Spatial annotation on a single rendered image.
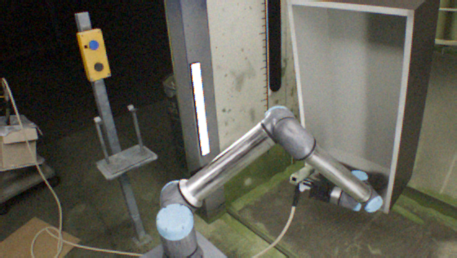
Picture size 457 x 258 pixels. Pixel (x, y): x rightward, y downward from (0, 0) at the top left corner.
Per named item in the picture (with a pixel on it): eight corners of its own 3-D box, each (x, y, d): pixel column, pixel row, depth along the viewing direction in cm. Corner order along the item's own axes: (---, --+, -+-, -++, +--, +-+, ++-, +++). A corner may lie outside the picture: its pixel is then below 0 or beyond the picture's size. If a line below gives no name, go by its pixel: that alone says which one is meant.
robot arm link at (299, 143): (297, 126, 116) (389, 202, 145) (286, 111, 127) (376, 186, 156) (275, 149, 119) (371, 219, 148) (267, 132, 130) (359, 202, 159)
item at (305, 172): (290, 213, 172) (299, 174, 168) (282, 211, 175) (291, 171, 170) (316, 191, 214) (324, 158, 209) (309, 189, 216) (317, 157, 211)
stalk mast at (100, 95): (143, 234, 242) (85, 11, 163) (147, 239, 238) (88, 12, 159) (136, 238, 239) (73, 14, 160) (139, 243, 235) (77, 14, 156)
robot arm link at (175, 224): (162, 260, 130) (153, 231, 121) (162, 231, 145) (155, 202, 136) (198, 255, 132) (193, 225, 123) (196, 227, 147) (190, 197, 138)
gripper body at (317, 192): (307, 197, 175) (327, 204, 170) (310, 182, 174) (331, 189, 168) (311, 193, 182) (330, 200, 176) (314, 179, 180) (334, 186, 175)
